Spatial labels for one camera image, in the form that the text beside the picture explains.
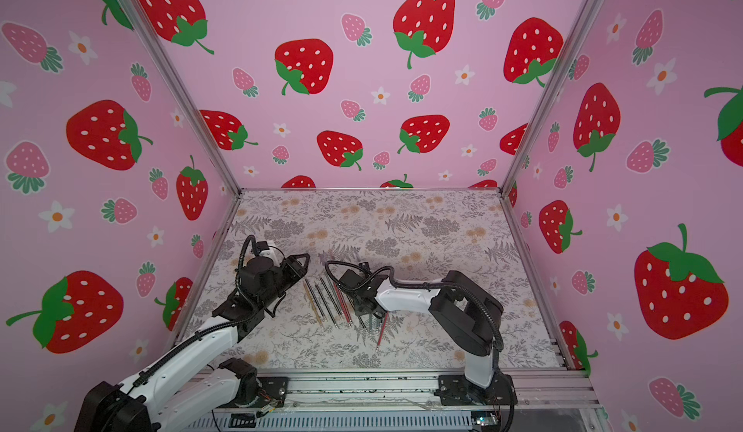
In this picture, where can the bundle of capped pencils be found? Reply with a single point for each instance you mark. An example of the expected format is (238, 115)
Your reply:
(371, 330)

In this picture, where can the yellow pencil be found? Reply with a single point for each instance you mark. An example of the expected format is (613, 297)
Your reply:
(313, 304)

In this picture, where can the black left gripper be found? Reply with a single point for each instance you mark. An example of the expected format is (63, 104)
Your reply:
(291, 268)

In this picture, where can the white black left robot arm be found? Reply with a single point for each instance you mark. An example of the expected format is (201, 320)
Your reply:
(174, 368)

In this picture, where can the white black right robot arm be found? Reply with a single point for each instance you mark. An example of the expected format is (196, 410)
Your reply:
(468, 314)

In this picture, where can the red striped pencil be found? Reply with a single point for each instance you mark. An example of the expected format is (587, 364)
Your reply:
(342, 302)

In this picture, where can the dark blue striped pencil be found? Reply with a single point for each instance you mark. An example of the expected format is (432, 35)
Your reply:
(327, 307)

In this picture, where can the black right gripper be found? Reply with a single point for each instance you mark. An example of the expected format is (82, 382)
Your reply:
(350, 280)

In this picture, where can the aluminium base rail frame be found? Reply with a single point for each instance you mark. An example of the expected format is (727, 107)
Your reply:
(353, 400)

